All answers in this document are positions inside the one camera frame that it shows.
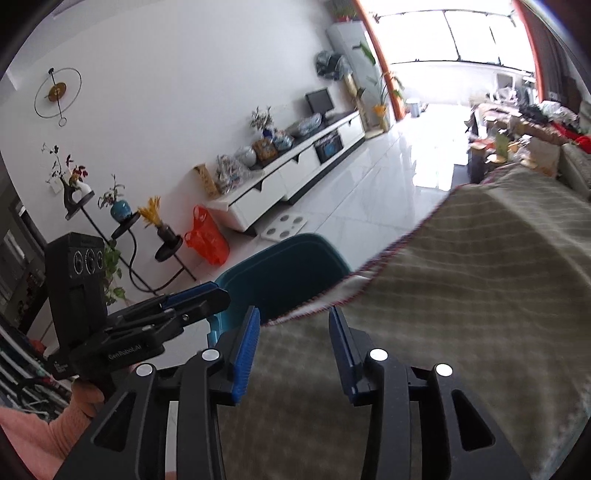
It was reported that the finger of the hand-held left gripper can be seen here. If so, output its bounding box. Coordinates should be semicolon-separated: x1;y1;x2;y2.
152;288;232;334
137;282;222;320

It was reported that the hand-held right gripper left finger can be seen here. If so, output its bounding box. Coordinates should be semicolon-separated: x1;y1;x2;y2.
55;305;262;480

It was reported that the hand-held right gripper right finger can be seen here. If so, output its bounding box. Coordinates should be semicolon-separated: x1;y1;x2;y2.
328;306;532;480

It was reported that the teal plastic bin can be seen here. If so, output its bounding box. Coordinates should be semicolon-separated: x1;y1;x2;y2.
208;233;353;348

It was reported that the person's left forearm pink sleeve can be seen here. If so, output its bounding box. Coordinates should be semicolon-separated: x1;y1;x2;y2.
0;406;95;480

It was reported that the person's left hand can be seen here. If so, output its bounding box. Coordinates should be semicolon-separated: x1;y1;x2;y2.
68;363;139;422

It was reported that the green trailing plant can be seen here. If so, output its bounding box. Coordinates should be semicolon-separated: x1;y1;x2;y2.
103;244;127;306

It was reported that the orange plastic bag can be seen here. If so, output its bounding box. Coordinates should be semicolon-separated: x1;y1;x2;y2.
184;205;230;267

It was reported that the dark vase with yellow flowers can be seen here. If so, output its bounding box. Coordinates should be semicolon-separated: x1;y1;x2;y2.
137;196;179;243

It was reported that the black tiered plant stand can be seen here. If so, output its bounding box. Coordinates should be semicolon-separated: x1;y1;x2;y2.
65;191;197;297

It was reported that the blue vase with plant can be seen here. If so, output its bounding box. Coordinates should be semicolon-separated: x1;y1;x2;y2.
97;174;133;223

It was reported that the white vase with red flowers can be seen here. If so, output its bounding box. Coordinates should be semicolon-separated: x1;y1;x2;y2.
42;143;96;219

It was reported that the white perforated stool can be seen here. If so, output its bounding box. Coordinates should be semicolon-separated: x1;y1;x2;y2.
261;213;308;242

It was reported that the tall gold box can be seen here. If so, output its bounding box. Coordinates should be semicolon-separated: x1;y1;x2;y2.
193;163;221;200

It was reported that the clear bag of items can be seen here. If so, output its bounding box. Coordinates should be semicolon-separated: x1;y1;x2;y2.
215;154;253;195

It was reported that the beige checkered cloth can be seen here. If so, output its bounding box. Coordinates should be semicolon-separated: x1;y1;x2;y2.
216;165;591;480

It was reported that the white and black TV cabinet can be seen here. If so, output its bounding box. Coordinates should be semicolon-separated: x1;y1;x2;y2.
205;111;367;234

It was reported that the brown patterned box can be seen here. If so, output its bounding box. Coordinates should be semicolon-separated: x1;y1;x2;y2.
253;138;278;162

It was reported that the small vase with dark plant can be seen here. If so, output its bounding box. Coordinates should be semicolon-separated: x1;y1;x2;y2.
249;106;274;140

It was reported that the plastic wrapped bundle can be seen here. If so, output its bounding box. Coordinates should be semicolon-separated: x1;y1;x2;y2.
288;114;323;138

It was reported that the black monitor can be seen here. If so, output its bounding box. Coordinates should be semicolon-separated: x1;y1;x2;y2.
305;89;336;122

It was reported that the tall leafy plant yellow pot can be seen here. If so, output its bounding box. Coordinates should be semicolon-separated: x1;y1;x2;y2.
353;39;406;133

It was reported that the dark wrapped bundle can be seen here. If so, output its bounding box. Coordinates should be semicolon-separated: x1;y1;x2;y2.
315;50;354;82

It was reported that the cluttered coffee table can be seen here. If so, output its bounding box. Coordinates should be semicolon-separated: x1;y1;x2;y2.
466;103;570;186

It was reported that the white standing air conditioner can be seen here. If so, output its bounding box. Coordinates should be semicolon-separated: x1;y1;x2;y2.
326;21;387;133

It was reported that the beige sofa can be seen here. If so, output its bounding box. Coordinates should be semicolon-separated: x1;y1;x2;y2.
561;99;591;200

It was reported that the white office chair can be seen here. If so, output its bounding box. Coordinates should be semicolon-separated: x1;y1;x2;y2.
496;74;519;103

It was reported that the potted plant in red pot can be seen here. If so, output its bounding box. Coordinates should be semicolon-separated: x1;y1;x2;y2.
330;0;359;23

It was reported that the orange and grey curtain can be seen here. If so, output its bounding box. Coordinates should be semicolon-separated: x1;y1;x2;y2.
510;0;562;100

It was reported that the round black wall clock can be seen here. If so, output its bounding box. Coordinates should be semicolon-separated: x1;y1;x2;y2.
34;67;83;127

